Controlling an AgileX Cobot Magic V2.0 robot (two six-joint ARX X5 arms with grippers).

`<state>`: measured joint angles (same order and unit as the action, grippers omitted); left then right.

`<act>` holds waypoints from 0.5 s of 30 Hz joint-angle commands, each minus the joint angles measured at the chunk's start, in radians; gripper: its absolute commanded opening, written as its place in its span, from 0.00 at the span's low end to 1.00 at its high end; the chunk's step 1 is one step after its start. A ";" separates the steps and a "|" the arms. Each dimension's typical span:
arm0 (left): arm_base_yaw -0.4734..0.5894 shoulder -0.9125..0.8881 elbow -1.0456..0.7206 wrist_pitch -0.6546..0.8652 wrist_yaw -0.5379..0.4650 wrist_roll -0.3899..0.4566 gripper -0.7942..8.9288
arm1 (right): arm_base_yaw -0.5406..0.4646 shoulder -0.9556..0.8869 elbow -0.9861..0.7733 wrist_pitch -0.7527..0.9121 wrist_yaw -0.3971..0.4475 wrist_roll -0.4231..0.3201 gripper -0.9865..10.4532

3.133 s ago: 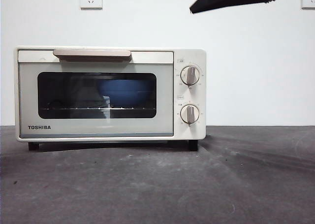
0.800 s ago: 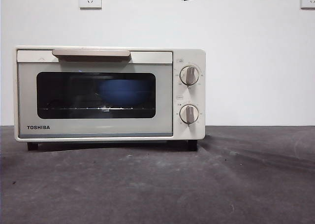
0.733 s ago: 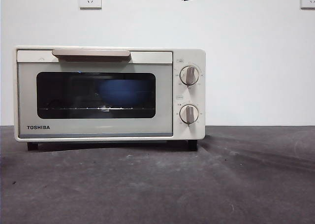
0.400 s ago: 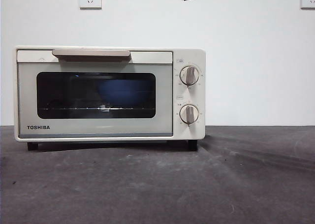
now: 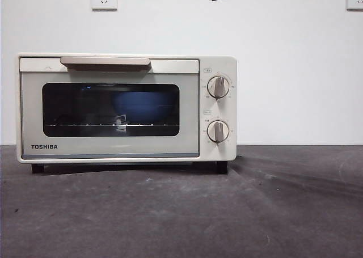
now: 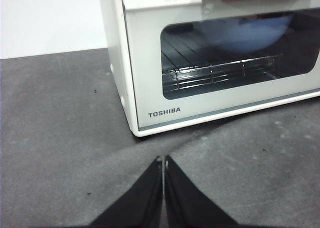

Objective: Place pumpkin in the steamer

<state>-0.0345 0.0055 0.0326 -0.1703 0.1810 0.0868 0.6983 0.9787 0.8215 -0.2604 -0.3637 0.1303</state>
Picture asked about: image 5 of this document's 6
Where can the blue ribbed bowl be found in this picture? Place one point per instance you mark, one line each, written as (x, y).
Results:
(141, 106)

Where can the glass-windowed oven door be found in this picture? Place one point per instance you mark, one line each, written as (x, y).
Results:
(34, 99)

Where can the white Toshiba toaster oven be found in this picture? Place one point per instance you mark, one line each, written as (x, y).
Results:
(224, 71)

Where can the beige oven knob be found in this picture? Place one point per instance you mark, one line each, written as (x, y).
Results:
(218, 87)
(218, 131)

